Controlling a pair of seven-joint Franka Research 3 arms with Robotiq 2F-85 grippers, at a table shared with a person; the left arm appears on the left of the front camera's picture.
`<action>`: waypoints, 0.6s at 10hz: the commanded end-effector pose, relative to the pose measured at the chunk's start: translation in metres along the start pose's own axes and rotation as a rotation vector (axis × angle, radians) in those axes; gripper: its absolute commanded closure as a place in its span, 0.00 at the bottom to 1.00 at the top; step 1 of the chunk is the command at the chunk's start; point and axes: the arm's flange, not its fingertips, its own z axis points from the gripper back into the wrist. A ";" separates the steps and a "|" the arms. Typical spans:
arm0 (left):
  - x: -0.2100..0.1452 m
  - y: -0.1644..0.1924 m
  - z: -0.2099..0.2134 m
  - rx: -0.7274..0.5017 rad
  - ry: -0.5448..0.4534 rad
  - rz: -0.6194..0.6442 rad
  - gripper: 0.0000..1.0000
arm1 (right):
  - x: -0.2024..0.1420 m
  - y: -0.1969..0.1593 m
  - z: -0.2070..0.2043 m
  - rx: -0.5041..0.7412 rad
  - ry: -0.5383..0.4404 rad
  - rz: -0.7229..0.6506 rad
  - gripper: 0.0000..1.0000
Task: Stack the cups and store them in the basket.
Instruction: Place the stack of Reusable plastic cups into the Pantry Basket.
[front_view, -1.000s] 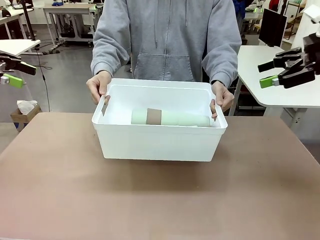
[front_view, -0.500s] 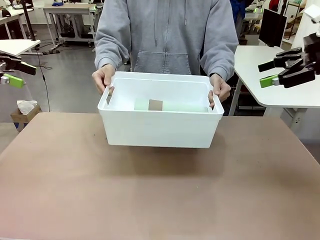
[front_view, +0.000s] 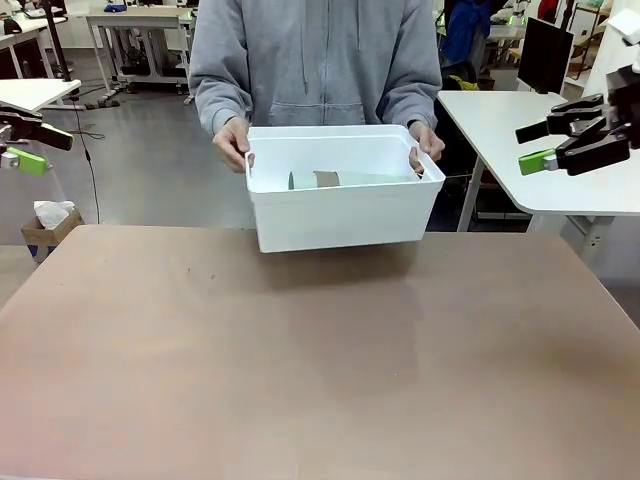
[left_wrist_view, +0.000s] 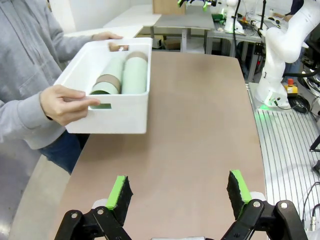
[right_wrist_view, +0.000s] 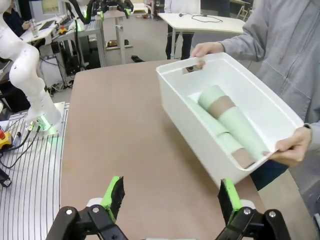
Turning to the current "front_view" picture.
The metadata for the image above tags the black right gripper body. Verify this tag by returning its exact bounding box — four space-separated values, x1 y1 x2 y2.
605 63 640 149

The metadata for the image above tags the pale green cup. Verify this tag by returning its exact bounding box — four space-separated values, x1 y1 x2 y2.
337 171 421 187
287 170 317 191

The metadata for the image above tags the white plastic basket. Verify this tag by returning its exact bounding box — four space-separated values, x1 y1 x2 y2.
243 124 447 254

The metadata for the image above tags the grey-sleeved left forearm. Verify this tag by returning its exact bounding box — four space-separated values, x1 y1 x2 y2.
377 74 444 134

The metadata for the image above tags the grey-sleeved right forearm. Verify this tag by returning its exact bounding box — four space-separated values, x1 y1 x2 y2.
188 74 251 137

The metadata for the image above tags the person's left hand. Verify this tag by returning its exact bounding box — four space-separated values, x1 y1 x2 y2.
405 120 447 177

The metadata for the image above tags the person's right hand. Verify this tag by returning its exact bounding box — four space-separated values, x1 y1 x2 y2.
211 116 257 175

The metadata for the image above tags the white rounded-corner table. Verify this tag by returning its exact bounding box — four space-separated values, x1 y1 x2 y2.
0 78 82 116

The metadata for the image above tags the black computer monitor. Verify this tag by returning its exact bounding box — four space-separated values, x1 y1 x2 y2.
517 16 575 96

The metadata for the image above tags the cardboard box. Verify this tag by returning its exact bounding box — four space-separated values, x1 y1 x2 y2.
20 199 84 264

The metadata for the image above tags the black stand pole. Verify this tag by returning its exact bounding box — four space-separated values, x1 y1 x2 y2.
42 0 76 82

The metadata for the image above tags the black office chair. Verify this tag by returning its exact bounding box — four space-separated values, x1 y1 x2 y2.
434 59 482 166

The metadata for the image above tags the blue jacket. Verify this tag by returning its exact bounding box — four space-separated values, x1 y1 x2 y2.
442 0 494 66

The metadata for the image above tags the white height-adjustable desk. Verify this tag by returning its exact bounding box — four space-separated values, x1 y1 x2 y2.
84 4 197 105

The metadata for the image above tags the person in grey hoodie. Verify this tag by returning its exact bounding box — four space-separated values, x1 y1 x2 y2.
188 0 444 137

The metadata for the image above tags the thin black floor cable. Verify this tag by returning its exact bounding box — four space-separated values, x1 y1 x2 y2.
73 97 101 224

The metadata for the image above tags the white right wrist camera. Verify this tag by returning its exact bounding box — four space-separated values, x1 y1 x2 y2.
609 8 640 46

